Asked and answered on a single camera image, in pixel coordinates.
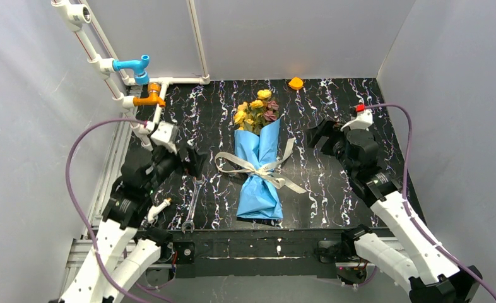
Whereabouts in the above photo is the cream printed ribbon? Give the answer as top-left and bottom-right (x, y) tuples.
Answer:
(214, 137), (307, 195)

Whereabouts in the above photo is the brown pink fake flower bunch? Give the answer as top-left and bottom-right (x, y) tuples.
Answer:
(263, 99), (279, 123)

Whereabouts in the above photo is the yellow fake flower bunch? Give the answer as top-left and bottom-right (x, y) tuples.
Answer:
(233, 89), (274, 135)

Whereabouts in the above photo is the blue wrapping paper sheet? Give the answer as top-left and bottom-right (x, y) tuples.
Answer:
(234, 118), (285, 222)

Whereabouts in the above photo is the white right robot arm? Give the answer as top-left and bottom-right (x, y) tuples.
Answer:
(305, 119), (481, 302)

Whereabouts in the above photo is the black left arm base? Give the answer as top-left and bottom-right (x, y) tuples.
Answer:
(144, 241), (196, 290)

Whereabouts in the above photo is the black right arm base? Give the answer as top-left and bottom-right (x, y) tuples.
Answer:
(314, 240), (379, 289)

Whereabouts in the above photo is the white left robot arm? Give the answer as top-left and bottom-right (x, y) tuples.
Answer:
(56, 141), (208, 302)

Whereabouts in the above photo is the silver open-end wrench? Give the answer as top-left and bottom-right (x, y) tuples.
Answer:
(181, 175), (206, 233)

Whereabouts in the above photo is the small white pipe fitting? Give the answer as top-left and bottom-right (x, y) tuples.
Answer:
(146, 198), (172, 224)

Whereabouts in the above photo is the orange plastic piece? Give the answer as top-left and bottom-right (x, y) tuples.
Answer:
(288, 77), (304, 90)

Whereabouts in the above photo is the orange plastic tap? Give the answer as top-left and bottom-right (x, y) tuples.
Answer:
(133, 83), (166, 108)

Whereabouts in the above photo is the blue plastic tap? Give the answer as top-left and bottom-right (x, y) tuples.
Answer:
(112, 55), (150, 85)

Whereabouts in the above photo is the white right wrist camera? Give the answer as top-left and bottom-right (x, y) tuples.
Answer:
(340, 104), (374, 132)

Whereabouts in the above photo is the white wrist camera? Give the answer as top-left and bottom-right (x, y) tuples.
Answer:
(340, 104), (374, 132)
(150, 121), (179, 154)

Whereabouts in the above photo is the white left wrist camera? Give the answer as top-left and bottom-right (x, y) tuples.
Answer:
(150, 121), (179, 154)

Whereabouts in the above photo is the aluminium extrusion frame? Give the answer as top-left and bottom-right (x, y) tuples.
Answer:
(57, 90), (148, 303)

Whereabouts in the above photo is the white pvc pipe frame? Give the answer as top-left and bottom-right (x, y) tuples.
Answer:
(50, 0), (211, 152)

